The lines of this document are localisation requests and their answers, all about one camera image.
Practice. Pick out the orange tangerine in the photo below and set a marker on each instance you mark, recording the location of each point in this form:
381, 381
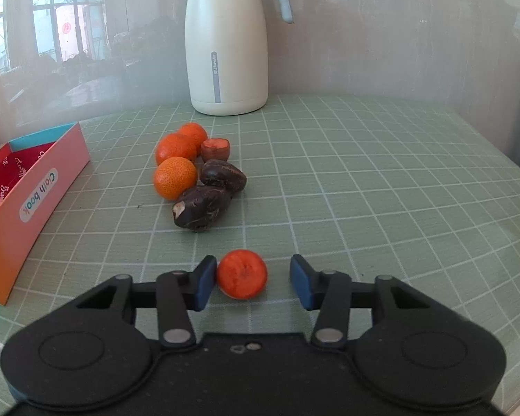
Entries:
194, 132
174, 176
175, 145

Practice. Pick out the dark chestnut front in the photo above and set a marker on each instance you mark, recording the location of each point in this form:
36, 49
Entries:
198, 207

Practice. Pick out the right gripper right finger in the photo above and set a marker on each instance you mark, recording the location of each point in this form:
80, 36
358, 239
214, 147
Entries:
329, 293

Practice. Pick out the small carrot piece back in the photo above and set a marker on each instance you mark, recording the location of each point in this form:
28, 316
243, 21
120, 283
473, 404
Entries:
215, 149

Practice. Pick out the cream thermos jug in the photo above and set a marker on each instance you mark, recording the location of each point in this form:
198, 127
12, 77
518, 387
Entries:
226, 45

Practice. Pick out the carrot slice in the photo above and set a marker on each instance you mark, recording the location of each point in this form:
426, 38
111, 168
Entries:
242, 274

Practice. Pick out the colourful cardboard box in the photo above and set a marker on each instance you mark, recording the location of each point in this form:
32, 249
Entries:
36, 170

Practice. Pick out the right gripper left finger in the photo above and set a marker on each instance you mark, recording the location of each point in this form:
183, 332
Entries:
177, 293

